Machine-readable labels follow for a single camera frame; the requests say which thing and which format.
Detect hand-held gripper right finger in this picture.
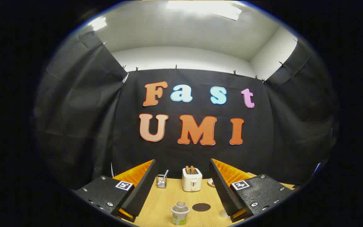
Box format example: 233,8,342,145
209,158,295,223

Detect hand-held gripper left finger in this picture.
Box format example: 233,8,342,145
74,159,158,223

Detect dark brown round coaster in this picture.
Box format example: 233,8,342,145
192,203,211,212

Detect white green juice bottle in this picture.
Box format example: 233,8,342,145
171,202,190,225

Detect wooden table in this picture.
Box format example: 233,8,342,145
112,172,295,227

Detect white toaster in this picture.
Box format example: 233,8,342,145
182,167,203,192

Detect small ceiling light panel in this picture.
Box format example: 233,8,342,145
90,17,107,31

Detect large ceiling light panel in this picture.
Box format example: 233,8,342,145
166,0,242,21

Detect wire utensil holder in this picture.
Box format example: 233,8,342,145
156,174,167,189

